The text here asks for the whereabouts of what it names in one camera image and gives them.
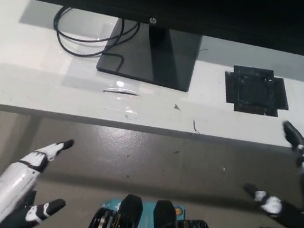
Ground black left robot torso block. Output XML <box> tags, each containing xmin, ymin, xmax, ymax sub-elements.
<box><xmin>84</xmin><ymin>187</ymin><xmax>147</xmax><ymax>228</ymax></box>

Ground black tape patch on tabletop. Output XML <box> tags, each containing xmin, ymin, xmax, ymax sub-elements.
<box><xmin>218</xmin><ymin>62</ymin><xmax>294</xmax><ymax>120</ymax></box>

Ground black monitor cable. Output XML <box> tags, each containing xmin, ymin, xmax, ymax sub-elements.
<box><xmin>48</xmin><ymin>4</ymin><xmax>141</xmax><ymax>66</ymax></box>

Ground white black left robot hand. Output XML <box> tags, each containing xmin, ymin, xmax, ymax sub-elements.
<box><xmin>0</xmin><ymin>128</ymin><xmax>77</xmax><ymax>228</ymax></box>

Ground black glossy monitor stand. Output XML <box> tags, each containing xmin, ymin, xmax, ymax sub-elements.
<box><xmin>94</xmin><ymin>15</ymin><xmax>205</xmax><ymax>94</ymax></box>

